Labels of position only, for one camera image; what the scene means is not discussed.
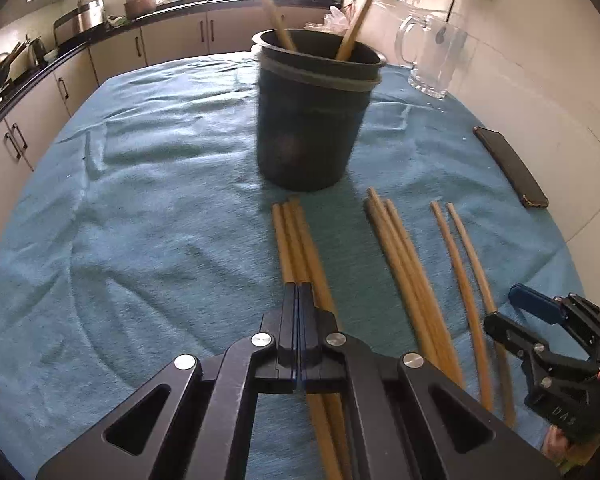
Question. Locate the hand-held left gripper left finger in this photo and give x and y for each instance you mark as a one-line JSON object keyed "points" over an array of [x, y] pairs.
{"points": [[291, 310]]}

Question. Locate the clear plastic bag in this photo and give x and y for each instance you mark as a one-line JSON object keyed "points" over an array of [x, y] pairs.
{"points": [[337, 20]]}

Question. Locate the black kitchen countertop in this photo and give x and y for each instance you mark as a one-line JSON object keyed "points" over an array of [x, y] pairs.
{"points": [[205, 7]]}

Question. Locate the dark round chopstick holder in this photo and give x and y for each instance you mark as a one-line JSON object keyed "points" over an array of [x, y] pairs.
{"points": [[310, 125]]}

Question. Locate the person's right hand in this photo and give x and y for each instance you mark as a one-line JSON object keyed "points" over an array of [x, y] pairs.
{"points": [[555, 445]]}

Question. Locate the clear glass mug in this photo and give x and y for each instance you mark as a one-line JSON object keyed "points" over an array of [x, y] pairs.
{"points": [[437, 60]]}

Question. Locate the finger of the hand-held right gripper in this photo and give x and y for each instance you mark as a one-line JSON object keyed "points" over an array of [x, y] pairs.
{"points": [[535, 302], [505, 332]]}

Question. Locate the steel kettle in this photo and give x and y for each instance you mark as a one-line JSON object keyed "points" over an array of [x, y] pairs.
{"points": [[39, 52]]}

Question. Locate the steel rice cooker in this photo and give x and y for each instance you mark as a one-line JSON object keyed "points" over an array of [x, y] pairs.
{"points": [[87, 17]]}

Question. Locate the black smartphone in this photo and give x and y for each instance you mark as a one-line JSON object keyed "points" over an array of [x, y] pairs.
{"points": [[510, 165]]}

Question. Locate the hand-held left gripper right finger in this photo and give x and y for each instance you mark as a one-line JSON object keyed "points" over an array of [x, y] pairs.
{"points": [[306, 310]]}

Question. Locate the small white bowl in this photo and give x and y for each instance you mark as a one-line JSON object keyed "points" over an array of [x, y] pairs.
{"points": [[51, 55]]}

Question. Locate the brown clay pot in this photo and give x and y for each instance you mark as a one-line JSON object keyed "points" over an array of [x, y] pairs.
{"points": [[140, 5]]}

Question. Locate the blue tablecloth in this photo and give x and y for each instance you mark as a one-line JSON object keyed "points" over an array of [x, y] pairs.
{"points": [[155, 210]]}

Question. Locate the wooden chopstick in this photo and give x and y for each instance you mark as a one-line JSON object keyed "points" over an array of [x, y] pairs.
{"points": [[403, 260], [415, 260], [360, 15], [393, 260], [473, 256], [455, 260], [310, 245], [282, 245], [275, 15], [295, 245]]}

